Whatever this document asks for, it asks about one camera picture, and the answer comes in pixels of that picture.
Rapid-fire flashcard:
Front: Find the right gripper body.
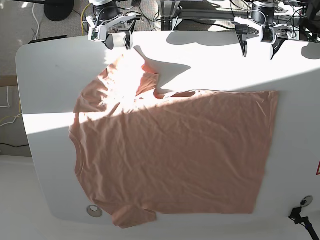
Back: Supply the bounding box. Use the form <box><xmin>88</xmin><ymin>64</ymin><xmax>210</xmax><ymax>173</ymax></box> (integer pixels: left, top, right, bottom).
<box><xmin>86</xmin><ymin>13</ymin><xmax>137</xmax><ymax>49</ymax></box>

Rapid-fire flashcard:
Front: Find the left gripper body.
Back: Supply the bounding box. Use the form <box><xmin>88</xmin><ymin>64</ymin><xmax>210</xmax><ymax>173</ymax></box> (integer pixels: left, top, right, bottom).
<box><xmin>235</xmin><ymin>21</ymin><xmax>291</xmax><ymax>43</ymax></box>

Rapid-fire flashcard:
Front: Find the salmon pink T-shirt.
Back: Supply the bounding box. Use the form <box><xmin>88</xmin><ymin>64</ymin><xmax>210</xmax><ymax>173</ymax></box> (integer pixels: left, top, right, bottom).
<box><xmin>69</xmin><ymin>50</ymin><xmax>279</xmax><ymax>229</ymax></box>

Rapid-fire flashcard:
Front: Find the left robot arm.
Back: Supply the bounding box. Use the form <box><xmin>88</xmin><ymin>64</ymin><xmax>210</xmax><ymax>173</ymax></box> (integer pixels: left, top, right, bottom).
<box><xmin>234</xmin><ymin>0</ymin><xmax>292</xmax><ymax>60</ymax></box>

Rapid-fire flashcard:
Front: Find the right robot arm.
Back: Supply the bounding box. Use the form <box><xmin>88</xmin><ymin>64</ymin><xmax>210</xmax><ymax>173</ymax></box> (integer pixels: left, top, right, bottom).
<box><xmin>86</xmin><ymin>0</ymin><xmax>142</xmax><ymax>50</ymax></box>

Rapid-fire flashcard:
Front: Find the red warning sticker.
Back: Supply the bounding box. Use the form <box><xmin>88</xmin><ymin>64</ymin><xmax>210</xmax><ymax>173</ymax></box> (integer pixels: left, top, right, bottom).
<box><xmin>316</xmin><ymin>162</ymin><xmax>320</xmax><ymax>176</ymax></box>

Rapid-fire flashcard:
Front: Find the metal table grommet right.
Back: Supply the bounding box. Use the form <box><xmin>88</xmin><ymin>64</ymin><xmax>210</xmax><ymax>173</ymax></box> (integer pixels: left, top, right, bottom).
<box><xmin>300</xmin><ymin>195</ymin><xmax>313</xmax><ymax>208</ymax></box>

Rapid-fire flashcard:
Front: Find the metal table grommet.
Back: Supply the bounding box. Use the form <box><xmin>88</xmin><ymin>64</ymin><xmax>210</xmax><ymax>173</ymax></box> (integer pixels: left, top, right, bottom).
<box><xmin>86</xmin><ymin>205</ymin><xmax>103</xmax><ymax>218</ymax></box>
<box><xmin>300</xmin><ymin>195</ymin><xmax>313</xmax><ymax>208</ymax></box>

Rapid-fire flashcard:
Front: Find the metal table grommet left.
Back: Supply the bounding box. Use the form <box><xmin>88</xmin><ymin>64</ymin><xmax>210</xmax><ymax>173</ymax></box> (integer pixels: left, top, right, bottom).
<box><xmin>86</xmin><ymin>205</ymin><xmax>103</xmax><ymax>218</ymax></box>

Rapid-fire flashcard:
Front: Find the yellow cable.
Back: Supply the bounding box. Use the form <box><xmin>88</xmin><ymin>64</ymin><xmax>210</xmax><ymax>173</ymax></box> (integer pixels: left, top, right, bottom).
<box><xmin>80</xmin><ymin>0</ymin><xmax>93</xmax><ymax>37</ymax></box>

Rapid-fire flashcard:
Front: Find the silver frame centre post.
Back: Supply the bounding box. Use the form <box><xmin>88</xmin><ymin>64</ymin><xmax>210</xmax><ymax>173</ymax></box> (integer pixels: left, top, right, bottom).
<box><xmin>156</xmin><ymin>0</ymin><xmax>182</xmax><ymax>31</ymax></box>

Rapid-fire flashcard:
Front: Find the white cable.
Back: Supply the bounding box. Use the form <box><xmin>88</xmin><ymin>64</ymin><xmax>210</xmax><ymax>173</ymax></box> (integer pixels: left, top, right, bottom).
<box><xmin>31</xmin><ymin>0</ymin><xmax>41</xmax><ymax>41</ymax></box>

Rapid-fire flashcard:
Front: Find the black clamp with cable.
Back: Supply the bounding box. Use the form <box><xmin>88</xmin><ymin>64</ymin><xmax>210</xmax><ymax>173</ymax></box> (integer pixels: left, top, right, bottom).
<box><xmin>288</xmin><ymin>207</ymin><xmax>319</xmax><ymax>240</ymax></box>

